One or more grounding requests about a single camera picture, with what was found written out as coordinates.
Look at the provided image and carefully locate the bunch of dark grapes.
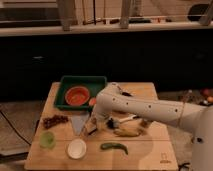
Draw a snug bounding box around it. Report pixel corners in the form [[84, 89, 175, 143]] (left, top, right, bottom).
[[43, 115, 68, 129]]

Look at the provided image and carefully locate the green plastic tray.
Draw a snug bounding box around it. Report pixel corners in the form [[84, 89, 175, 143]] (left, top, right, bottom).
[[54, 75, 107, 111]]

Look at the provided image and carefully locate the black cable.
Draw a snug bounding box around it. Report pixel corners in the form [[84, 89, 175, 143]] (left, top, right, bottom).
[[178, 162, 193, 171], [0, 109, 32, 147]]

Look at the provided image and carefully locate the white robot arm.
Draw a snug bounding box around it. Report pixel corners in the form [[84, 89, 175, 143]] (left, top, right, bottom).
[[92, 83, 213, 171]]

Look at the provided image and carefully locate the orange toy carrot piece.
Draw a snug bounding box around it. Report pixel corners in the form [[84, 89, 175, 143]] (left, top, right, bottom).
[[88, 97, 96, 106]]

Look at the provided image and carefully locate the spice bottle rack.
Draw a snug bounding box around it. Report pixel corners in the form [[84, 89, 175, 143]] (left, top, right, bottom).
[[178, 88, 213, 106]]

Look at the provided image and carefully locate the green plastic cup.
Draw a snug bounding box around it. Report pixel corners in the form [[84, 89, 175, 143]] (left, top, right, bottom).
[[39, 131, 55, 149]]

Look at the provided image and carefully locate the green chili pepper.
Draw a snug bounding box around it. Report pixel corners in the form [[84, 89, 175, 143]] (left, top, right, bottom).
[[100, 142, 128, 155]]

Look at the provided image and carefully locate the small black white brush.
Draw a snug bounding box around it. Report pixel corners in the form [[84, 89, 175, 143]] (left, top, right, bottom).
[[106, 115, 139, 129]]

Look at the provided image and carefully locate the dark brown bowl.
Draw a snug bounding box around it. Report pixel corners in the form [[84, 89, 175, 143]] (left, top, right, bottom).
[[121, 92, 133, 97]]

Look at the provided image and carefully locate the black cable bottom right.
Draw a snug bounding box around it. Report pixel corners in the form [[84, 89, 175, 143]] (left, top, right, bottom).
[[178, 162, 193, 171]]

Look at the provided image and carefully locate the black cable left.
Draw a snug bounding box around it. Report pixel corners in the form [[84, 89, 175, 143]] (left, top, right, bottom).
[[0, 109, 32, 147]]

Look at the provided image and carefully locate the white plastic cup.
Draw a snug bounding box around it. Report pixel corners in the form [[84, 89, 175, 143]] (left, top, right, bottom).
[[67, 138, 87, 159]]

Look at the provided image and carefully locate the yellow banana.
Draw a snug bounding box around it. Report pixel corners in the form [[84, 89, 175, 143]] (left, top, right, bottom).
[[113, 127, 147, 137]]

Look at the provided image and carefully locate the orange bowl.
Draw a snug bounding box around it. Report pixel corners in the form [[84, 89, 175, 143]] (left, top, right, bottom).
[[65, 86, 90, 106]]

